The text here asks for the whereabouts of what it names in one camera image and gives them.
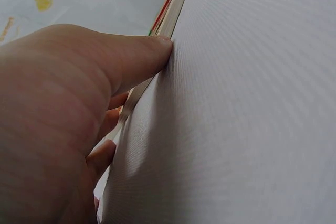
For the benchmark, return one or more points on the person's left hand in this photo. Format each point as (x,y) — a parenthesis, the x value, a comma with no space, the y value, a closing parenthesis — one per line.
(47,116)

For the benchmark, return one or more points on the wooden puzzle board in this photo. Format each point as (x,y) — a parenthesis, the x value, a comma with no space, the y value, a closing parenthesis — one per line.
(179,1)

